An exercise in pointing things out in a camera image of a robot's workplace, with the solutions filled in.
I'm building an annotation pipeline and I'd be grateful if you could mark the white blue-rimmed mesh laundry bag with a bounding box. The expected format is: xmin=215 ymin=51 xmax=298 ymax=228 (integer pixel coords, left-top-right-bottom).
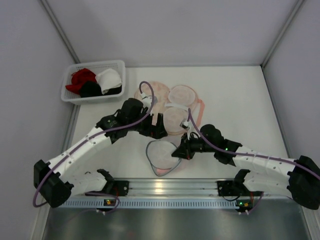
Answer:
xmin=145 ymin=140 xmax=182 ymax=174

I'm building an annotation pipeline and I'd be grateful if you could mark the pink bra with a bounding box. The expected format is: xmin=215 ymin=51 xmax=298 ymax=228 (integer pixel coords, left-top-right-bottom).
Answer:
xmin=153 ymin=167 xmax=172 ymax=177

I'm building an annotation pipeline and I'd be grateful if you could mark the pink floral mesh laundry bag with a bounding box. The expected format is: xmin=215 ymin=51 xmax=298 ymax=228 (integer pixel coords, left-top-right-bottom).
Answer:
xmin=149 ymin=81 xmax=205 ymax=136

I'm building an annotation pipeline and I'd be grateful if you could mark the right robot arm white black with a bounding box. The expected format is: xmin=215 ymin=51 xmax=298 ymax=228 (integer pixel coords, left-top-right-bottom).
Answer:
xmin=172 ymin=124 xmax=320 ymax=210

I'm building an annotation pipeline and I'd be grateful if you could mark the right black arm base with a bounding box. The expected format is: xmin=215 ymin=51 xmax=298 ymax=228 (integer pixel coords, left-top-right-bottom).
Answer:
xmin=216 ymin=179 xmax=250 ymax=197

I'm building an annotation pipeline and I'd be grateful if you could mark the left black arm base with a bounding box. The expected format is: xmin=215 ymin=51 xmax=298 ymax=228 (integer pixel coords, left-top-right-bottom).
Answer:
xmin=85 ymin=180 xmax=130 ymax=197

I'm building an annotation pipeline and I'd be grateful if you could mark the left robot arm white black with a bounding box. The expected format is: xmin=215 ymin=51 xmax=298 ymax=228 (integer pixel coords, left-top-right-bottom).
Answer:
xmin=33 ymin=96 xmax=168 ymax=208

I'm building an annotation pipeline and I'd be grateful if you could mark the white bra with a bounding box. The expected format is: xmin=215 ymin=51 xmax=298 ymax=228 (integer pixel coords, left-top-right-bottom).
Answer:
xmin=95 ymin=68 xmax=122 ymax=95

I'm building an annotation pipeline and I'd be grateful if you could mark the black garment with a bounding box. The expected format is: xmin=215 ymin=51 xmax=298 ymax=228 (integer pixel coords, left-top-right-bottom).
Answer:
xmin=79 ymin=81 xmax=122 ymax=98

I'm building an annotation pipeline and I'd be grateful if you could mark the red garment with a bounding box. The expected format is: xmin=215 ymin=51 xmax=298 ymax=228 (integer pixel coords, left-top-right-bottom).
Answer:
xmin=65 ymin=68 xmax=97 ymax=95

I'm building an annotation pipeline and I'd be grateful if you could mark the white plastic basket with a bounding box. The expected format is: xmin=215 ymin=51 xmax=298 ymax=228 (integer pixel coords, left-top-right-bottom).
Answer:
xmin=61 ymin=60 xmax=126 ymax=105

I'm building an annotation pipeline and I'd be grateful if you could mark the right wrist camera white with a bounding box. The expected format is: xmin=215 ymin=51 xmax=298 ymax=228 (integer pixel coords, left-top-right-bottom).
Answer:
xmin=179 ymin=119 xmax=193 ymax=132

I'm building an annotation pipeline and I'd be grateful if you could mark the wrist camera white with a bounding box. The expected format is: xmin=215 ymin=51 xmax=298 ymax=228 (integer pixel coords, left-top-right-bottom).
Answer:
xmin=140 ymin=93 xmax=158 ymax=108
xmin=179 ymin=119 xmax=193 ymax=132

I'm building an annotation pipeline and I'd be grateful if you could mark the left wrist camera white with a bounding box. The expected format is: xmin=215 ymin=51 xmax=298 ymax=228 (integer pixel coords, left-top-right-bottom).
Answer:
xmin=140 ymin=93 xmax=158 ymax=108

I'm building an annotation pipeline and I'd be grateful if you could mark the aluminium mounting rail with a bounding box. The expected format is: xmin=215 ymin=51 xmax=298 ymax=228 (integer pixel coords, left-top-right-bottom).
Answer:
xmin=69 ymin=177 xmax=251 ymax=198

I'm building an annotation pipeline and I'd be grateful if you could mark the white slotted cable duct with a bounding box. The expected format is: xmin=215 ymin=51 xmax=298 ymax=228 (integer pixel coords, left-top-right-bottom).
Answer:
xmin=60 ymin=197 xmax=239 ymax=210

